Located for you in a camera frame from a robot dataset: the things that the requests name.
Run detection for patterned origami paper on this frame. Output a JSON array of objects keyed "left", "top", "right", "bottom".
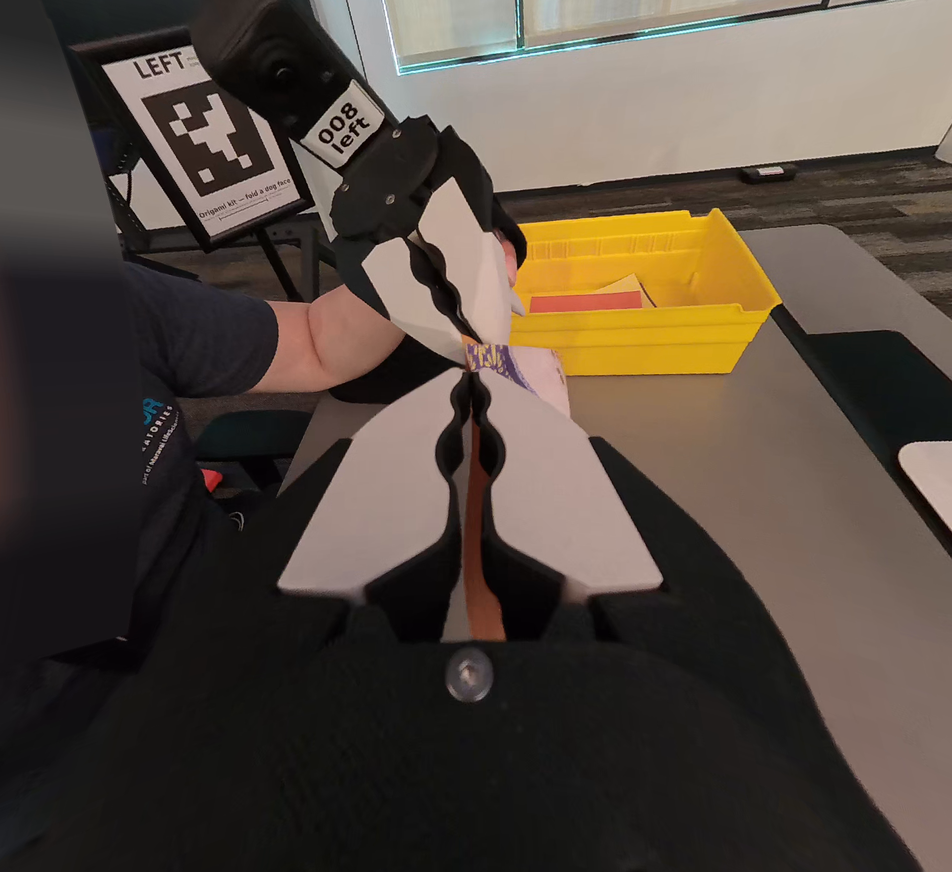
[{"left": 442, "top": 336, "right": 572, "bottom": 642}]

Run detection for person's left forearm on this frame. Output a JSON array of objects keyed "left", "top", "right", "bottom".
[{"left": 264, "top": 280, "right": 409, "bottom": 394}]

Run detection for black easel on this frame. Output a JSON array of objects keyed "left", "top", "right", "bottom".
[{"left": 104, "top": 128, "right": 339, "bottom": 304}]

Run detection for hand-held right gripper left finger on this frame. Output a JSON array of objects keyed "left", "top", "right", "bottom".
[{"left": 275, "top": 368, "right": 474, "bottom": 642}]

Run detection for yellow plastic bin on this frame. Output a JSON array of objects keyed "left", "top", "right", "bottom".
[{"left": 509, "top": 208, "right": 782, "bottom": 376}]

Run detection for dark green chair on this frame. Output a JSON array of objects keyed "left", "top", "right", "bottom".
[{"left": 193, "top": 407, "right": 317, "bottom": 494}]

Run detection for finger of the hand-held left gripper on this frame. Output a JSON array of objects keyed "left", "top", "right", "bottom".
[
  {"left": 360, "top": 234, "right": 480, "bottom": 363},
  {"left": 413, "top": 179, "right": 528, "bottom": 348}
]

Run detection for red paper sheet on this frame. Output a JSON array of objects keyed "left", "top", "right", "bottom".
[{"left": 530, "top": 290, "right": 642, "bottom": 315}]

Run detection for black framed marker sign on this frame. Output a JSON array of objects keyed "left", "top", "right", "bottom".
[{"left": 70, "top": 27, "right": 317, "bottom": 251}]

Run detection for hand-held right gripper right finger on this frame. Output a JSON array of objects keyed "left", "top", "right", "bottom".
[{"left": 473, "top": 370, "right": 666, "bottom": 642}]

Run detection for white metal document stand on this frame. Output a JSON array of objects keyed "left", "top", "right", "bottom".
[{"left": 898, "top": 440, "right": 952, "bottom": 534}]

